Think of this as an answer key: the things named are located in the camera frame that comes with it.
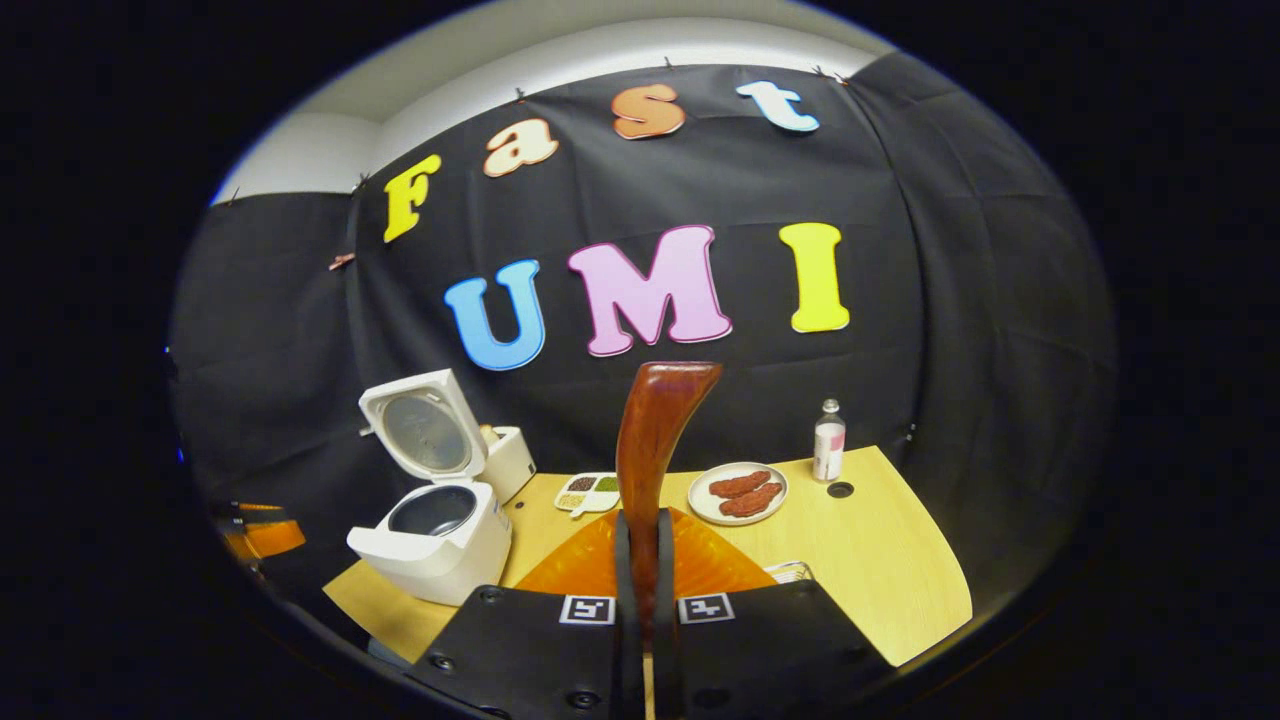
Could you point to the black table grommet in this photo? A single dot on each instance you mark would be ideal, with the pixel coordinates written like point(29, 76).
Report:
point(840, 489)

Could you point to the black backdrop cloth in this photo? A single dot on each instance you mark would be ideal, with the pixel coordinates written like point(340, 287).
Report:
point(950, 300)

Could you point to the white round plate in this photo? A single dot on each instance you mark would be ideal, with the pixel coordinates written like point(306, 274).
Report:
point(700, 505)

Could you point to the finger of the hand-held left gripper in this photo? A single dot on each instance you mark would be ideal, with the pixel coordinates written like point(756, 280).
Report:
point(265, 540)

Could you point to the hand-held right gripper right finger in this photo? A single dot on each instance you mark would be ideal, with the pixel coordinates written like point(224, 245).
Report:
point(666, 570)

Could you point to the brown wooden spoon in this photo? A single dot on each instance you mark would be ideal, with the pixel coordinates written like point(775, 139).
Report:
point(650, 440)

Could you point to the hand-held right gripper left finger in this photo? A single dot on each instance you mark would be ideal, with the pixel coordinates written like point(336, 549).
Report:
point(624, 570)

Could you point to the brown sausage piece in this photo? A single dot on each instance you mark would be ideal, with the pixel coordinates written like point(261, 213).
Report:
point(750, 500)
point(738, 484)

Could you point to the toasted bread slice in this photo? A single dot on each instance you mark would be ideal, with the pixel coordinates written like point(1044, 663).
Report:
point(489, 434)

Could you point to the small bottle with pink label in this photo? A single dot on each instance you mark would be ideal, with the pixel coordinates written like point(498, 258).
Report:
point(828, 450)

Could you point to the white rice cooker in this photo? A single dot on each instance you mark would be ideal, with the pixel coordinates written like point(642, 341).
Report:
point(450, 560)

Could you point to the pink clothes peg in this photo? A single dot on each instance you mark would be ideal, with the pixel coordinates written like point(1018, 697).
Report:
point(342, 261)

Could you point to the white divided dish of beans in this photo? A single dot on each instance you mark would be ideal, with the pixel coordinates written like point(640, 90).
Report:
point(597, 503)

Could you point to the white toaster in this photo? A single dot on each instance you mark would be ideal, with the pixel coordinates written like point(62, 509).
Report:
point(515, 467)

